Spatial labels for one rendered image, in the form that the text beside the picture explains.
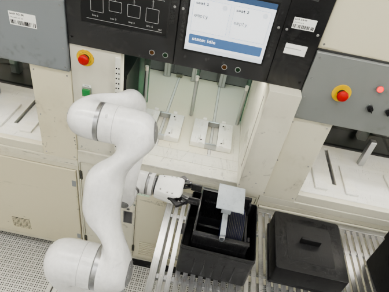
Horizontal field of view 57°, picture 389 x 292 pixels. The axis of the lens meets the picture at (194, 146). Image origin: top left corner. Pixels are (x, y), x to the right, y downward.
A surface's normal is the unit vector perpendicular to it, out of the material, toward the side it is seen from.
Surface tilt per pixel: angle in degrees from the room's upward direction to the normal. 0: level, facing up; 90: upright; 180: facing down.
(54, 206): 90
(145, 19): 90
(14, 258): 0
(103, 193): 60
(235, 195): 0
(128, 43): 90
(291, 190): 90
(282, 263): 0
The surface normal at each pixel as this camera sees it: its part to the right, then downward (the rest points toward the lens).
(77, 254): 0.11, -0.58
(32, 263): 0.14, -0.76
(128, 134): -0.09, 0.21
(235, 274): -0.16, 0.62
